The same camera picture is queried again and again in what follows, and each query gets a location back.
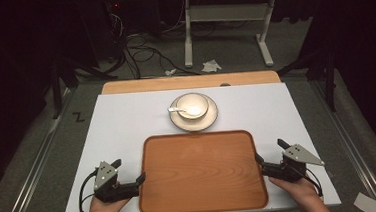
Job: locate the metal floor rail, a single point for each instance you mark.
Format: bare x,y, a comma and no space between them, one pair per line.
36,170
352,148

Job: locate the light wooden table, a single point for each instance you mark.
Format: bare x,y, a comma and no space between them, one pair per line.
174,83

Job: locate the person's right hand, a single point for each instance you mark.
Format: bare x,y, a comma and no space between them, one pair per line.
295,188

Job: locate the small crumpled white paper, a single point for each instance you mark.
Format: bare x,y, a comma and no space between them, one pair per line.
170,72

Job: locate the white ceramic spoon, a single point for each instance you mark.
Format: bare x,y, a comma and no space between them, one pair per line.
189,111

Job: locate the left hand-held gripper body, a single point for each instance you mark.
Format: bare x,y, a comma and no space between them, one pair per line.
110,191

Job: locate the white paper sheet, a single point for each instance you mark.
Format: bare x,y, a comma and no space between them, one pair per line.
370,203

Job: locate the cream bowl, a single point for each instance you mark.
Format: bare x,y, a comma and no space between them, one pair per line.
194,103

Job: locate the brown wooden tray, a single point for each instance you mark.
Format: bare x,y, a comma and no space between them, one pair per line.
201,175

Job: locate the large crumpled white paper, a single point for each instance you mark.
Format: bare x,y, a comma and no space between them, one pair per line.
211,66

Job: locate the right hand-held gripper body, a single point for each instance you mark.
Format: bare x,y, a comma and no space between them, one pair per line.
290,169

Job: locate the cream plate with dark rim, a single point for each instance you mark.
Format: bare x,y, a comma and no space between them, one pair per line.
210,119

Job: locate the white metal desk frame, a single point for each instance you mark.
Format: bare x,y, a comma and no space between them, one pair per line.
226,13

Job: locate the white table board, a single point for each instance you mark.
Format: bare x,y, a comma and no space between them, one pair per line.
120,124

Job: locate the person's left hand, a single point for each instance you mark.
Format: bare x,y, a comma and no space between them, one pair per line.
103,210

